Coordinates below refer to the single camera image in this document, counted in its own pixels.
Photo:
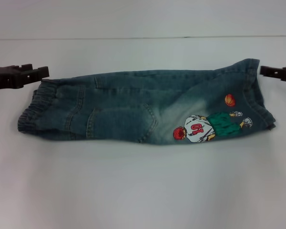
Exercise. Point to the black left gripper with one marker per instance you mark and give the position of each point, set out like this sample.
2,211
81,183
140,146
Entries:
3,78

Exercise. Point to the blue denim shorts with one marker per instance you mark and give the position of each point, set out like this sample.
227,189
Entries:
133,107

